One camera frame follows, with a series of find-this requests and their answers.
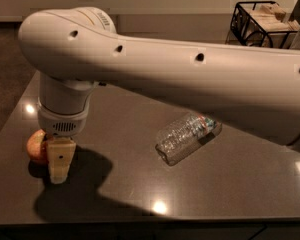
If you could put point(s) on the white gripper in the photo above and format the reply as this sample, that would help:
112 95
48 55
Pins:
62 123

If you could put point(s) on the red yellow apple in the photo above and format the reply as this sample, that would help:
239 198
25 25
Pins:
36 147

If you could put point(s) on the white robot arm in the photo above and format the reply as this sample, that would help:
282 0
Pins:
256 90

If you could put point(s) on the clear plastic water bottle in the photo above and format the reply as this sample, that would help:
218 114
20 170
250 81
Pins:
184 136

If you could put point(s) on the wooden blocks in basket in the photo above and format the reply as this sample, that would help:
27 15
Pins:
269 28

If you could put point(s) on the black wire basket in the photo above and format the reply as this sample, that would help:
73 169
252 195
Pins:
241 18

